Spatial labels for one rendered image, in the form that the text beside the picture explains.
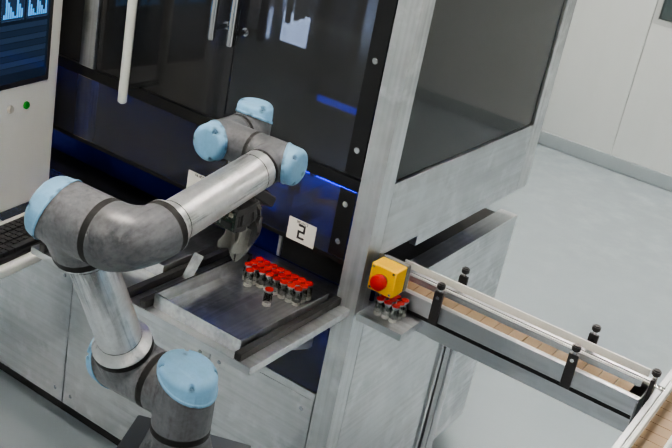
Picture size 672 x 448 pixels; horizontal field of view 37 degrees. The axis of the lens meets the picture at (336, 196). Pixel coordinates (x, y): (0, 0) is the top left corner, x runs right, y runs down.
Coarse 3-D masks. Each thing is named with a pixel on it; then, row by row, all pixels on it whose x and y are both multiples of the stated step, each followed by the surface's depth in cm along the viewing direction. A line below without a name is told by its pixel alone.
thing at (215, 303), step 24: (240, 264) 255; (168, 288) 232; (192, 288) 241; (216, 288) 243; (240, 288) 246; (168, 312) 228; (192, 312) 231; (216, 312) 233; (240, 312) 235; (264, 312) 237; (288, 312) 239; (216, 336) 221; (240, 336) 225
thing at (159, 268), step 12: (216, 228) 275; (192, 240) 265; (204, 240) 266; (216, 240) 268; (180, 252) 257; (192, 252) 259; (204, 252) 255; (156, 264) 243; (168, 264) 244; (180, 264) 248
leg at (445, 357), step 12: (444, 348) 251; (444, 360) 252; (432, 372) 256; (444, 372) 253; (432, 384) 256; (444, 384) 255; (432, 396) 256; (444, 396) 257; (432, 408) 258; (420, 420) 261; (432, 420) 259; (420, 432) 261; (432, 432) 261; (420, 444) 262
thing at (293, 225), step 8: (288, 224) 251; (296, 224) 250; (304, 224) 248; (288, 232) 252; (296, 232) 250; (312, 232) 247; (296, 240) 251; (304, 240) 249; (312, 240) 248; (312, 248) 248
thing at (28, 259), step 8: (16, 216) 276; (0, 224) 270; (24, 256) 256; (32, 256) 258; (8, 264) 251; (16, 264) 253; (24, 264) 255; (32, 264) 259; (0, 272) 248; (8, 272) 250
